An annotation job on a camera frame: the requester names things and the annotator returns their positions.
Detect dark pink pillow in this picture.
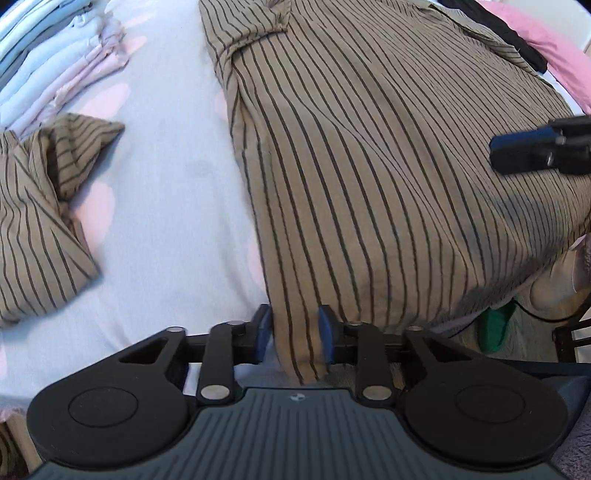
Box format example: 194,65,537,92
478,0,591,114

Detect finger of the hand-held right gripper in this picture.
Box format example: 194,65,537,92
489,146,591,176
489,116,591,156

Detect green slipper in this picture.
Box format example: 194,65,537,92
477,305,517,355

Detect brown striped shorts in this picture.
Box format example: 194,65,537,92
0,113,126,328

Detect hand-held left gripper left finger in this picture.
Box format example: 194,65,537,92
117,304,274,407

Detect black furniture frame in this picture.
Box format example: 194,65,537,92
553,318,591,365

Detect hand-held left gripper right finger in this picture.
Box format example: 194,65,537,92
318,304,469,407

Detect stack of folded clothes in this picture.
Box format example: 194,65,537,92
0,0,148,134

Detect brown striped shirt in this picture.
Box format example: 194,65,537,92
198,0,588,387

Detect fluffy rug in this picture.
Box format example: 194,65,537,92
551,411,591,480

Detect person's leg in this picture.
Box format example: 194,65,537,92
529,233,591,319

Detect black pants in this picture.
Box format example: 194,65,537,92
436,0,548,73

